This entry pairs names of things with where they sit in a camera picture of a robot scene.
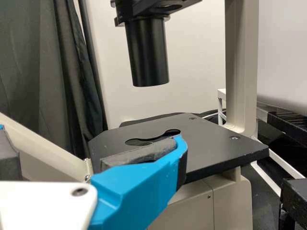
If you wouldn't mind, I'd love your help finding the white box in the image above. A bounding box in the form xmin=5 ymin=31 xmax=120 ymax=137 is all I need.
xmin=256 ymin=0 xmax=307 ymax=118

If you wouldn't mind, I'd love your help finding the cream microscope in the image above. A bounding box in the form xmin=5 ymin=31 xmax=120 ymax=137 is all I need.
xmin=0 ymin=0 xmax=270 ymax=230

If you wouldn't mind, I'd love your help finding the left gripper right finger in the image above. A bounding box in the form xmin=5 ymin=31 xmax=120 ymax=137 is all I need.
xmin=88 ymin=135 xmax=189 ymax=230

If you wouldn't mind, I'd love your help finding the black platform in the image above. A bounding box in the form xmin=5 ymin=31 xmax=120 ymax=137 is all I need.
xmin=280 ymin=177 xmax=307 ymax=230
xmin=258 ymin=109 xmax=307 ymax=147

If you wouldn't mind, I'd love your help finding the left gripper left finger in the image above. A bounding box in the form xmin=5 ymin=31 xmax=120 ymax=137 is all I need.
xmin=0 ymin=124 xmax=20 ymax=181

